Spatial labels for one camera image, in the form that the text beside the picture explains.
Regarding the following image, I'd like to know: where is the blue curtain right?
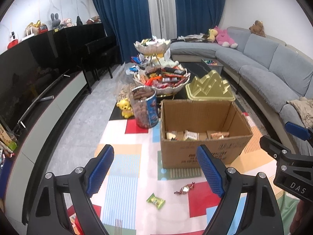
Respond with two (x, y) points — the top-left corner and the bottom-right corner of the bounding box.
(175, 0), (226, 36)

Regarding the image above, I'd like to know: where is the small green candy packet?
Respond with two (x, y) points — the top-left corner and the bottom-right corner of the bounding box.
(146, 193), (165, 210)

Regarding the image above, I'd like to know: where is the pink plush toy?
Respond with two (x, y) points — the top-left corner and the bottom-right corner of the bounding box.
(214, 26), (238, 49)

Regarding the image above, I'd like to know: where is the person's right hand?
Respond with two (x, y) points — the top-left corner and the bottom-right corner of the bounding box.
(290, 200), (312, 234)

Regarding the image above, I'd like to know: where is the two-tier white snack tray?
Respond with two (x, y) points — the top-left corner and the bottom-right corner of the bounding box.
(127, 36), (191, 96)

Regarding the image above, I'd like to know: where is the gold mountain-lid snack tin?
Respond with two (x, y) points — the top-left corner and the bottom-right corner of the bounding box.
(185, 70), (236, 102)

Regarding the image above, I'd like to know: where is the red gold twist candy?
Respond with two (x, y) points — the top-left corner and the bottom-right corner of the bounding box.
(174, 182), (195, 195)

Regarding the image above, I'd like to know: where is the orange gold biscuit packet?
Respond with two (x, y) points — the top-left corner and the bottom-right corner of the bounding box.
(206, 130), (230, 139)

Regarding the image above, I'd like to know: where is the white sheer curtain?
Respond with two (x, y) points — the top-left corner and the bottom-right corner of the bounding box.
(148, 0), (177, 39)

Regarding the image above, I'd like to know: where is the black television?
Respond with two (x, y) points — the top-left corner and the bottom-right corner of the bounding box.
(1, 28), (83, 132)

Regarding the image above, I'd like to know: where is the blue curtain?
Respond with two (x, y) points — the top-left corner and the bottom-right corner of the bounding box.
(92, 0), (152, 63)
(175, 0), (226, 36)

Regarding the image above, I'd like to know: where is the blue curtain left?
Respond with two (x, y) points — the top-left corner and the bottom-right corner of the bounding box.
(92, 0), (152, 63)

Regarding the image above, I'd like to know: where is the beige quilted jacket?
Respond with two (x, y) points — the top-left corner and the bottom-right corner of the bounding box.
(287, 97), (313, 128)

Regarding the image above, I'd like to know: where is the clear jar of nuts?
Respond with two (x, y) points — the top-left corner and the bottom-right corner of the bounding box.
(130, 85), (159, 129)

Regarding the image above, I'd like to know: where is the brown teddy bear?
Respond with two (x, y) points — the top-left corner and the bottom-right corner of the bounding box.
(249, 20), (266, 37)

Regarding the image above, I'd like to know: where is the cheese wedge cake packet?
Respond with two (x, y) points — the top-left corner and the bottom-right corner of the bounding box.
(165, 130), (177, 141)

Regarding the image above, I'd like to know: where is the grey bunny plush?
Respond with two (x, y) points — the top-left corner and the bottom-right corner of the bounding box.
(50, 13), (60, 31)

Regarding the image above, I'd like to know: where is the grey storage bin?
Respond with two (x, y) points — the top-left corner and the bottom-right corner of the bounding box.
(202, 59), (223, 75)

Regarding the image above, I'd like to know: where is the silver white snack packet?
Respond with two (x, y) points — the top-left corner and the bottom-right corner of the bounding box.
(183, 130), (199, 141)

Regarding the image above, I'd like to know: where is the black piano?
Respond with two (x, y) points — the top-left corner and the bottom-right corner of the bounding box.
(54, 23), (121, 80)

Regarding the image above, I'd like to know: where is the colourful patchwork tablecloth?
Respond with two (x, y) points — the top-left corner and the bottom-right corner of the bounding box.
(67, 112), (301, 235)

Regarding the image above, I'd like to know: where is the yellow plush toy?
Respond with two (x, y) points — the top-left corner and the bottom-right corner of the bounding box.
(207, 29), (218, 42)

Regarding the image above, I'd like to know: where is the grey sectional sofa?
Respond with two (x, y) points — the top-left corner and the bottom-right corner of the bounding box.
(170, 27), (312, 155)

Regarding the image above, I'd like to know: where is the yellow bear toy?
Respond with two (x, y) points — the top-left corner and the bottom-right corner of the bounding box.
(116, 98), (134, 119)

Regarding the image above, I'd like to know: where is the brown cardboard box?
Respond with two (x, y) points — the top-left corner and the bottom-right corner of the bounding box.
(160, 99), (253, 169)

